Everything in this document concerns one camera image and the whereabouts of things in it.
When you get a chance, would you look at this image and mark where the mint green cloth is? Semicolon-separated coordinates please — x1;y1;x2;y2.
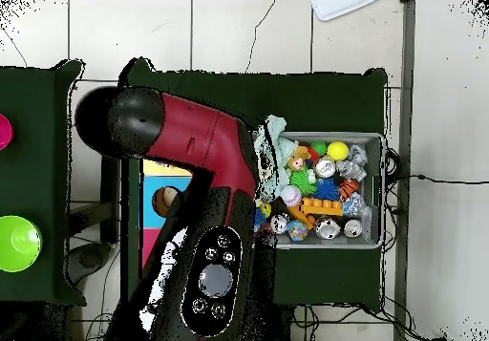
253;114;300;203

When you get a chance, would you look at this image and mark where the wooden box with three holes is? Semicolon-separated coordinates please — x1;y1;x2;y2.
141;159;193;267

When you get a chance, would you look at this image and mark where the shallow silver mesh bin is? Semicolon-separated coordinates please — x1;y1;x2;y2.
251;130;385;249

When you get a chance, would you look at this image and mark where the white baseball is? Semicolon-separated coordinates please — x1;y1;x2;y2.
279;184;303;207

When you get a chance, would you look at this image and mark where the green spiky toy with eyes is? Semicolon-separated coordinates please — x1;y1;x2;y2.
288;166;318;196

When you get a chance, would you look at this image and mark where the orange plastic building brick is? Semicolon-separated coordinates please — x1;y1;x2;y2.
287;196;345;229

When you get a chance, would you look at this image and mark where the yellow ball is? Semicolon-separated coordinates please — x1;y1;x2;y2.
327;140;351;162

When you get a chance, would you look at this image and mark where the dark green tablecloth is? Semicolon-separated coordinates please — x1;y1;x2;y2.
0;59;86;306
119;57;389;313

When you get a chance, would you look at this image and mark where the grey plastic robot toy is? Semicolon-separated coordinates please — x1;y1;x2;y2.
335;143;370;183

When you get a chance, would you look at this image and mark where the black stand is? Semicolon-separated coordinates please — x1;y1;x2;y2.
68;156;122;245

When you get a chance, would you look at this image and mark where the grey rounded stand foot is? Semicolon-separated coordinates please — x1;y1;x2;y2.
66;241;113;286

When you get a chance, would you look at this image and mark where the white tray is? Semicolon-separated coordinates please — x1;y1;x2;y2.
310;0;379;22

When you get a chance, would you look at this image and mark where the large green bowl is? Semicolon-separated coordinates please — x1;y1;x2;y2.
0;215;44;273

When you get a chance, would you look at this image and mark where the pink bowl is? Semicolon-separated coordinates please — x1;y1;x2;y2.
0;113;14;152

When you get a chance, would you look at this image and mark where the black power cable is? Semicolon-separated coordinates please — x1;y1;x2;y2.
385;173;489;186

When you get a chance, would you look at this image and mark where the grey metal post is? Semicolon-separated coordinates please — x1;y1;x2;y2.
393;0;416;341

